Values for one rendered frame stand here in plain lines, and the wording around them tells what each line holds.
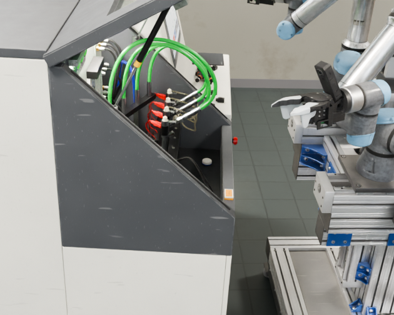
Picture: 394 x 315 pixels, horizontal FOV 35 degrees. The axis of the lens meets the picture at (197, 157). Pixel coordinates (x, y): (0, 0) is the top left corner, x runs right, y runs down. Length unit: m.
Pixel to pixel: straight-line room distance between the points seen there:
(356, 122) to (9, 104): 1.02
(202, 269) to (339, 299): 0.93
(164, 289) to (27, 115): 0.79
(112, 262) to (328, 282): 1.19
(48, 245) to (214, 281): 0.59
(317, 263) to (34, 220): 1.50
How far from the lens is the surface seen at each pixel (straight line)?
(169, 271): 2.22
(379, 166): 2.20
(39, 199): 2.11
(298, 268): 3.08
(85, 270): 2.26
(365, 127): 1.85
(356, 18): 2.66
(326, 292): 2.98
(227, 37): 5.16
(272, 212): 3.79
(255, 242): 3.54
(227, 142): 2.50
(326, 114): 1.72
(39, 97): 1.92
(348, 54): 2.62
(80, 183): 2.04
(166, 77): 2.55
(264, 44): 5.22
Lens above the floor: 2.16
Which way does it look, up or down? 31 degrees down
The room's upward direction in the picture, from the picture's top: 3 degrees clockwise
